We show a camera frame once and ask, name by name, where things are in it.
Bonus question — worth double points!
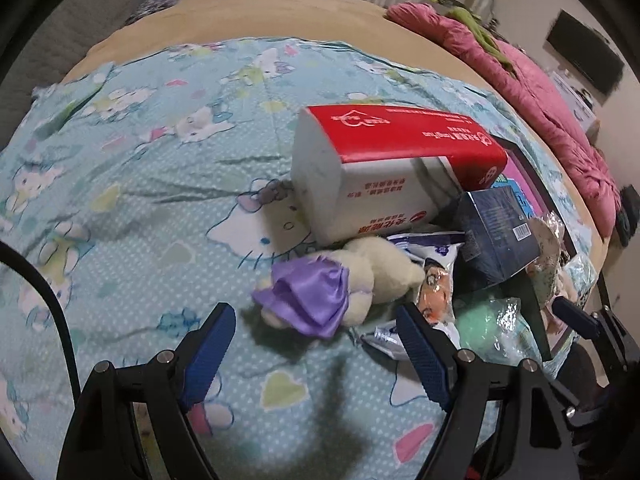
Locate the red and white tissue box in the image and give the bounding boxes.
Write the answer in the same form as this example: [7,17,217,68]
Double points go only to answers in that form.
[291,105,509,244]

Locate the grey quilted headboard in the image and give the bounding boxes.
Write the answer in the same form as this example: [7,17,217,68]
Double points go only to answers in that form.
[0,0,153,153]

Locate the teal cartoon cat blanket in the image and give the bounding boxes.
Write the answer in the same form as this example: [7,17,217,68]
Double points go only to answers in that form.
[0,36,608,480]

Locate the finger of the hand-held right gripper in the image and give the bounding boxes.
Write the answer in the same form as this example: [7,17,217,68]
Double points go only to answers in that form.
[550,377,640,441]
[551,296,640,378]

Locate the white drawer cabinet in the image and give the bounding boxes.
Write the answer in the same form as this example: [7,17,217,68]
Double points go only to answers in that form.
[549,70,601,128]

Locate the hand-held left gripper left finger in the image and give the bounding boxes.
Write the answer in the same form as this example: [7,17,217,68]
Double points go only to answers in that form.
[55,302,237,480]

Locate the white cartoon packet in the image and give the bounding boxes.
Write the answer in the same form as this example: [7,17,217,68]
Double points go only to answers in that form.
[359,231,466,361]

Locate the grey tray with pink bottom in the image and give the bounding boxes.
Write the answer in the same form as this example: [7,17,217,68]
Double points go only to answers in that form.
[492,135,603,361]

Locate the bagged floral carrot plush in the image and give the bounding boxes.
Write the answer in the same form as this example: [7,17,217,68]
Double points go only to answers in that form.
[527,211,572,303]

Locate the dark patterned cloth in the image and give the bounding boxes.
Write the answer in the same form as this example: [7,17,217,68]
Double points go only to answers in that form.
[124,0,177,26]

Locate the pink quilt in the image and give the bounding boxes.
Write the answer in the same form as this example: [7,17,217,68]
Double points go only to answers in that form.
[384,2,622,237]

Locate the green leaf tissue packet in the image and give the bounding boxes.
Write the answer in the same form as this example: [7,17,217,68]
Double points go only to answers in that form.
[567,254,598,308]

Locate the black wall television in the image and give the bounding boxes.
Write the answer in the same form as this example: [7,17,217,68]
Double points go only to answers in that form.
[544,9,627,97]

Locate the black cable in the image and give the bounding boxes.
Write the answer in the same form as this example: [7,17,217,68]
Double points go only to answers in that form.
[0,240,82,403]

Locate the dark blue box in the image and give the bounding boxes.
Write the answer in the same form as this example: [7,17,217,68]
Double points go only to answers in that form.
[452,185,545,289]

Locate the bagged green plush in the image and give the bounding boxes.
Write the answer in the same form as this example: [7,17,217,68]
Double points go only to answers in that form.
[452,297,525,358]

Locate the cream plush with purple bow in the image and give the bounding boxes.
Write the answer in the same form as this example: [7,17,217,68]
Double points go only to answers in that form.
[251,236,426,340]

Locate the round beige bed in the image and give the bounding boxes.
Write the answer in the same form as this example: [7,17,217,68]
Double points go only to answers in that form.
[60,0,613,261]

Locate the green cloth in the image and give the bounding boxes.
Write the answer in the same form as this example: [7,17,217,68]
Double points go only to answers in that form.
[444,7,517,77]

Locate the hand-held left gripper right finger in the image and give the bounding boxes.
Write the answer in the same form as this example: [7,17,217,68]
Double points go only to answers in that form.
[395,302,581,480]

